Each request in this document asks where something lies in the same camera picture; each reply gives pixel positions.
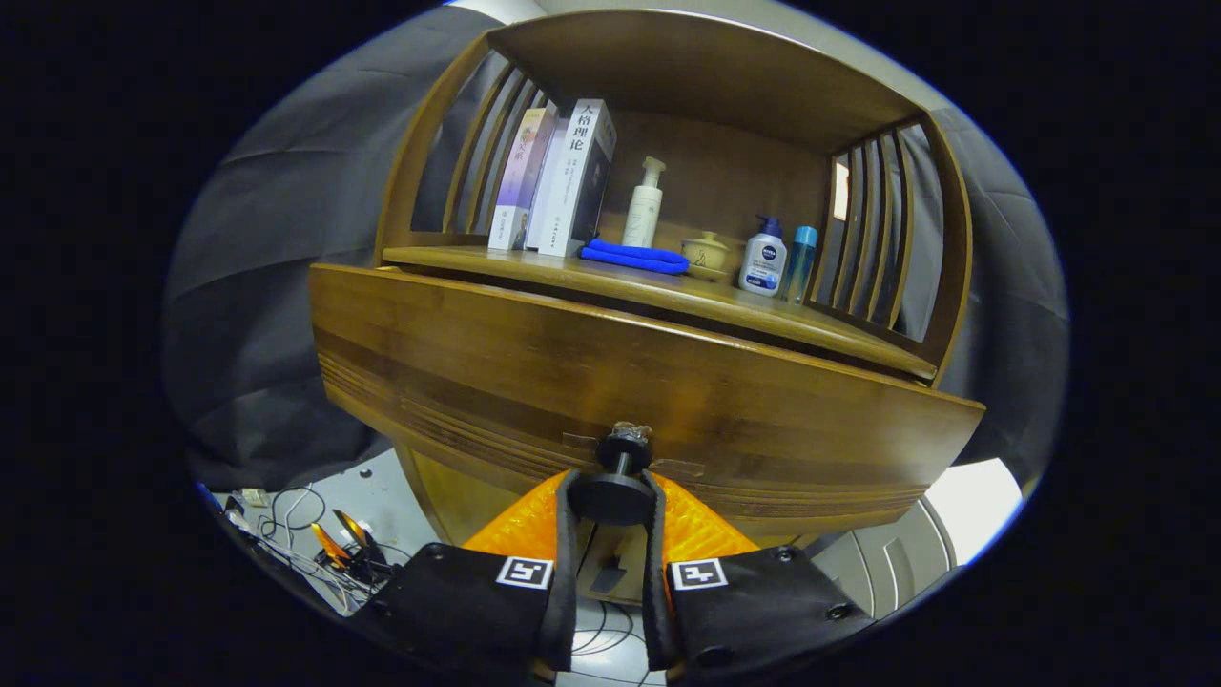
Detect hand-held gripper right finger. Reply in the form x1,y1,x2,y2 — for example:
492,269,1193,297
641,468,877,683

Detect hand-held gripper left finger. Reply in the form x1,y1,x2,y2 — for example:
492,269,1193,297
348,468,581,683

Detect wooden drawer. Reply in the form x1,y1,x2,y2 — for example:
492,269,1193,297
307,262,986,540

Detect wooden countertop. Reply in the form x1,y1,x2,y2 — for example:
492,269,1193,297
382,243,941,383

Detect wooden cabinet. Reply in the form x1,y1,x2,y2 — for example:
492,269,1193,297
307,8,986,612

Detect orange black gripper tool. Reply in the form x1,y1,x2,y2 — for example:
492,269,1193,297
310,509,394,588

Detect blue folded cloth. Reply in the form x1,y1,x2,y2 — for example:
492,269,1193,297
579,238,691,277

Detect beige lidded teacup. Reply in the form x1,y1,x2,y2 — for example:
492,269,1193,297
679,231,745,284

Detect white blue-label pump bottle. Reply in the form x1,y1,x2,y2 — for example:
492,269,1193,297
737,215,789,298

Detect teal clear bottle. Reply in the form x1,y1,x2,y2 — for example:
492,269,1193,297
782,225,819,306

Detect white book with portrait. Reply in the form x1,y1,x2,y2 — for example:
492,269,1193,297
525,98,618,259

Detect purple book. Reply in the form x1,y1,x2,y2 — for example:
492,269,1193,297
487,107,559,252

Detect black floor cables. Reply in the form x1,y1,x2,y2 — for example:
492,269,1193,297
572,599,664,687

